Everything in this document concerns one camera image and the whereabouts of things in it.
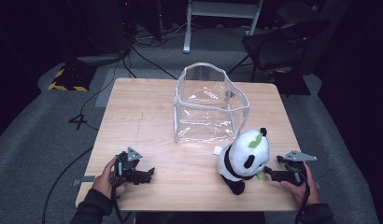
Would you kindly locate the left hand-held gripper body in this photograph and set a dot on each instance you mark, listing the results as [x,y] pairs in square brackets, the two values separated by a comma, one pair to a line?
[125,163]

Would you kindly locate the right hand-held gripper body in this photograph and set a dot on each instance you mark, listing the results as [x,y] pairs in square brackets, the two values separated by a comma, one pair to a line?
[296,169]

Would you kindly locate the panda plush toy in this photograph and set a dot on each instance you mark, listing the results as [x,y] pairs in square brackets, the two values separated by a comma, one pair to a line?
[244,160]

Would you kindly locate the transparent plastic bag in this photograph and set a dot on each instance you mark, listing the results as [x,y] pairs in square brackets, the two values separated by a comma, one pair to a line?
[208,102]

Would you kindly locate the person's right hand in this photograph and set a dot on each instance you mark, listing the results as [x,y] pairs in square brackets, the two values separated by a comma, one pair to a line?
[306,193]

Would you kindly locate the person's left hand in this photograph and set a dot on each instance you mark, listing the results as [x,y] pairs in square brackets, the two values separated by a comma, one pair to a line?
[104,182]

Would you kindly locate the black yellow striped base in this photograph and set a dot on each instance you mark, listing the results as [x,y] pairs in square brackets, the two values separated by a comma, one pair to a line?
[69,81]

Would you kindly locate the black chair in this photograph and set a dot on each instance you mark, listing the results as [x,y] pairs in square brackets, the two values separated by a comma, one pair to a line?
[280,46]

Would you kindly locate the black equipment stand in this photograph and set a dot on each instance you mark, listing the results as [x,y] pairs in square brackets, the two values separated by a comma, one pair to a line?
[99,28]

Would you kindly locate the grey metal table bracket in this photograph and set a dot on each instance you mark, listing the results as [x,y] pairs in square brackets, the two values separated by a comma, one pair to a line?
[84,180]

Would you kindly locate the white metal stand frame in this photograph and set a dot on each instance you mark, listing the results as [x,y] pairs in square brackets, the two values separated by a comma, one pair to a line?
[220,9]

